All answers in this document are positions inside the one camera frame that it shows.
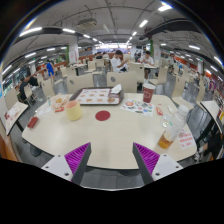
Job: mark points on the white sticker with red text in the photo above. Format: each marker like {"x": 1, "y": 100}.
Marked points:
{"x": 187, "y": 140}

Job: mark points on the dark red pouch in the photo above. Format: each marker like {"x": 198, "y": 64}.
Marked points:
{"x": 33, "y": 122}

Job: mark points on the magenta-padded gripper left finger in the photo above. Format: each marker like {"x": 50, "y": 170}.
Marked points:
{"x": 77, "y": 158}

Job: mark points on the neighbouring table with tray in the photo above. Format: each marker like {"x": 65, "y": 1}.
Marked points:
{"x": 14, "y": 113}

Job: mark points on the neighbouring beige table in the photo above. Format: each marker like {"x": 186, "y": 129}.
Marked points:
{"x": 211, "y": 110}

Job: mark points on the small clear bottle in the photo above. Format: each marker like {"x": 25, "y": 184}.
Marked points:
{"x": 48, "y": 101}

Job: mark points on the printed paper leaflet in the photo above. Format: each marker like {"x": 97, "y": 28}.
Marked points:
{"x": 137, "y": 107}

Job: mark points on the ceiling air conditioner unit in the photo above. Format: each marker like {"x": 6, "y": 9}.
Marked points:
{"x": 87, "y": 23}

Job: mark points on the flat round red coaster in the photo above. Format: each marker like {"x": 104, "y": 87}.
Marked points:
{"x": 102, "y": 115}

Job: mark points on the dark tray with printed liner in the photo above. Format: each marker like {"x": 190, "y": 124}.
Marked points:
{"x": 95, "y": 96}

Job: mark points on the beige chair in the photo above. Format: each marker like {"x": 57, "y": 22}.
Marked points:
{"x": 122, "y": 81}
{"x": 80, "y": 83}

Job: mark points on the group of ceiling lights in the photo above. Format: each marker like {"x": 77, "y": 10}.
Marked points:
{"x": 30, "y": 31}

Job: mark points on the crumpled food wrapper bag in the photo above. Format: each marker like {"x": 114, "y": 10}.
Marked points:
{"x": 60, "y": 101}

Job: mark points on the white paper napkin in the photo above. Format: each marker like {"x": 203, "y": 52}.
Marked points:
{"x": 116, "y": 89}

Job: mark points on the group of beige chairs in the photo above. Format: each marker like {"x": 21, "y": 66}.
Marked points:
{"x": 180, "y": 88}

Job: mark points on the clear bottle with amber drink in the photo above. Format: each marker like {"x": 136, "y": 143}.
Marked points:
{"x": 172, "y": 128}

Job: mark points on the clear plastic wrapper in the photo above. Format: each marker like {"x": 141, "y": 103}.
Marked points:
{"x": 166, "y": 120}

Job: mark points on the red sauce sachet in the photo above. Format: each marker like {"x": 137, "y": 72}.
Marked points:
{"x": 159, "y": 111}

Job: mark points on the pale yellow cup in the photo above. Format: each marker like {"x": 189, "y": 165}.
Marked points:
{"x": 73, "y": 111}

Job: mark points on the small red packet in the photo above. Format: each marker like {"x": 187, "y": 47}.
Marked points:
{"x": 59, "y": 109}

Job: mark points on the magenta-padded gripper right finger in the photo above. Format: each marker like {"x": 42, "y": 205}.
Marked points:
{"x": 146, "y": 158}

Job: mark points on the white printed card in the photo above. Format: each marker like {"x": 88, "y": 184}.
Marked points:
{"x": 43, "y": 111}

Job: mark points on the person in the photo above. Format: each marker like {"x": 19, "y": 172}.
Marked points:
{"x": 116, "y": 63}
{"x": 23, "y": 87}
{"x": 50, "y": 69}
{"x": 215, "y": 145}
{"x": 33, "y": 81}
{"x": 147, "y": 60}

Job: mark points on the red paper cup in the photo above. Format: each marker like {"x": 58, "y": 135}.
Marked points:
{"x": 148, "y": 94}

